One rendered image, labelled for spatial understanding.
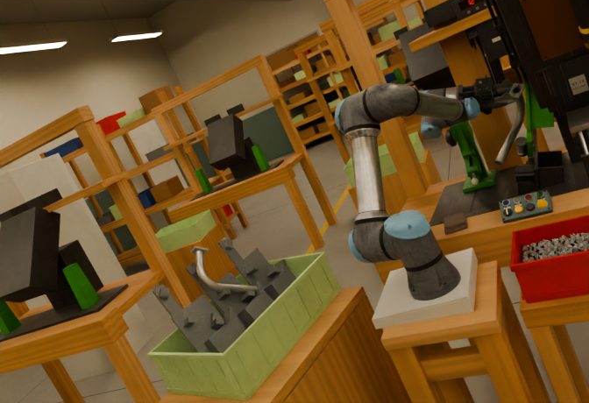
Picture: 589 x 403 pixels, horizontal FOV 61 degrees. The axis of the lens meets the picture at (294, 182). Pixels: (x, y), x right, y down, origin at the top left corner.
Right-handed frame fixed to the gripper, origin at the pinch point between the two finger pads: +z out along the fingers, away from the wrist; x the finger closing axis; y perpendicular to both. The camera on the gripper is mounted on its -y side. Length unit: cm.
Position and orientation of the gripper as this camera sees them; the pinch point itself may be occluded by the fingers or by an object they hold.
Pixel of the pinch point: (518, 93)
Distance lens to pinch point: 199.8
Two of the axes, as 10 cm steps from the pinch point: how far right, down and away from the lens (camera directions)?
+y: -4.3, -3.9, -8.1
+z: 8.9, -0.3, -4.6
